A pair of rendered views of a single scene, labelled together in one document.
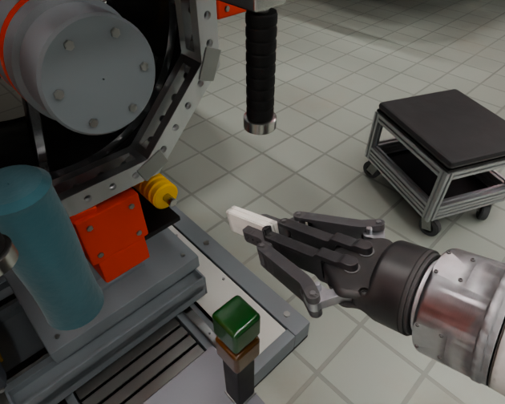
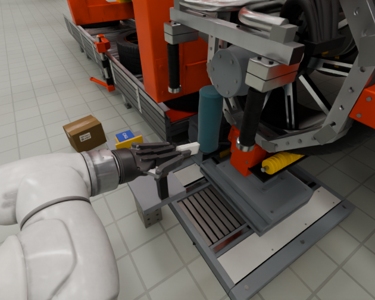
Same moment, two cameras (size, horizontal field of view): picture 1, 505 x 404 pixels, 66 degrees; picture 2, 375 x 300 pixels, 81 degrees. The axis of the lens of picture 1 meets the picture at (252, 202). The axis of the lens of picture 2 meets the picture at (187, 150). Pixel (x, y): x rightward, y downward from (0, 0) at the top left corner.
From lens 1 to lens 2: 59 cm
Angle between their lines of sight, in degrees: 70
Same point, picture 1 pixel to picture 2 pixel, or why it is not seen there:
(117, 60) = (229, 71)
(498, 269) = (93, 158)
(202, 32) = (331, 113)
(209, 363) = (178, 187)
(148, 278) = (254, 196)
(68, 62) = (218, 61)
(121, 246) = (239, 158)
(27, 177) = (215, 92)
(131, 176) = (259, 140)
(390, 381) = not seen: outside the picture
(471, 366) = not seen: hidden behind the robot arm
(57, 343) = (221, 166)
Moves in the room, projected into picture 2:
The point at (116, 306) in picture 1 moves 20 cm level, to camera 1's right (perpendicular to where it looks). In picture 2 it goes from (237, 183) to (236, 218)
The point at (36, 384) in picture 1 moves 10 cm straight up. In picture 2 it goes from (211, 168) to (212, 155)
